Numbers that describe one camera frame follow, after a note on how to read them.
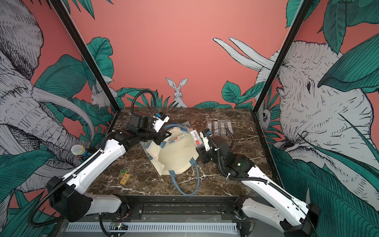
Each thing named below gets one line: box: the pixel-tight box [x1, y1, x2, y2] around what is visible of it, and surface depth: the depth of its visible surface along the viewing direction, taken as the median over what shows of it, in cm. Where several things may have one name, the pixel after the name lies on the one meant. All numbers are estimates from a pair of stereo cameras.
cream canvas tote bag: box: [140, 123, 200, 196], surface depth 87 cm
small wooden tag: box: [119, 173, 131, 185], surface depth 85 cm
